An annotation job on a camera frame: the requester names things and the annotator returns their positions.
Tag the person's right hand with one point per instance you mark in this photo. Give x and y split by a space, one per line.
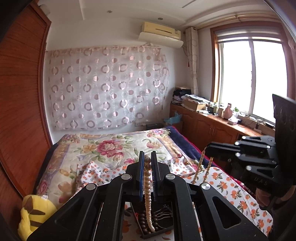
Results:
265 200

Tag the teal cloth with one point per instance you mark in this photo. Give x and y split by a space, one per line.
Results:
174 119

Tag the wooden side cabinet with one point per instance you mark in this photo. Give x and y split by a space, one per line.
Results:
201 129

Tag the floral quilt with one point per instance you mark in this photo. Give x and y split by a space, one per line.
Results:
80 159

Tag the red wooden wardrobe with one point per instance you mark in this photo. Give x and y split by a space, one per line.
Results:
24 135

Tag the black square jewelry box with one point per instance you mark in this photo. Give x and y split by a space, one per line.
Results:
162 218

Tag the stack of papers and boxes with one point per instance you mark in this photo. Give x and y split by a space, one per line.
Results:
183 96

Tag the pink bottle on cabinet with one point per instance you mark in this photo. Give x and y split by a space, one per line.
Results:
227 112

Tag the window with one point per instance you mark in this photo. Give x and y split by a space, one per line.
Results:
251 62

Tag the orange print bed cloth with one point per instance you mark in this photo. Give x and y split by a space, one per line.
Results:
219 180

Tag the yellow striped plush toy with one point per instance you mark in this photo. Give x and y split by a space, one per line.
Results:
34 212

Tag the wall air conditioner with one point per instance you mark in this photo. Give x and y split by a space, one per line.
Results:
160 35

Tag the round pearl bracelet cluster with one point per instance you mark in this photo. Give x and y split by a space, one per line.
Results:
147 191

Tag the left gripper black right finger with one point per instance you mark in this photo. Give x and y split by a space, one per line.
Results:
155 174

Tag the circle pattern sheer curtain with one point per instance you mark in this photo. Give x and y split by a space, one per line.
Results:
106 87

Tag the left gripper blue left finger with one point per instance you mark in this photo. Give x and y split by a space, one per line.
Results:
140 174

